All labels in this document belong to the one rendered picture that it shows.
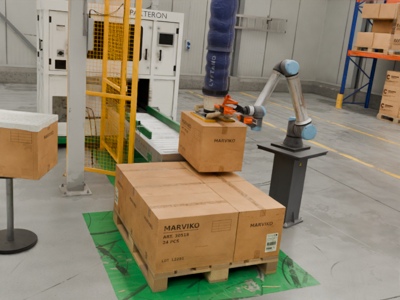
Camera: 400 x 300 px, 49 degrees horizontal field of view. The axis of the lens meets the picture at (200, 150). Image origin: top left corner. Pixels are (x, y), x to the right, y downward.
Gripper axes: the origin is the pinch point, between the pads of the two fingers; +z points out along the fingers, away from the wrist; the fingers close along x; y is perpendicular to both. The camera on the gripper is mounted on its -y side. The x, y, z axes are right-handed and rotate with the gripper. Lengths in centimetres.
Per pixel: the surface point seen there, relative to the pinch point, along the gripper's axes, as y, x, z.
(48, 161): 11, -46, 140
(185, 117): 43.4, -16.0, 18.8
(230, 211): -71, -59, 26
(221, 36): 16, 59, 6
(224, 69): 17.5, 32.0, -1.9
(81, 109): 122, -27, 98
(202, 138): -2.8, -24.1, 21.1
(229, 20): 15, 72, 0
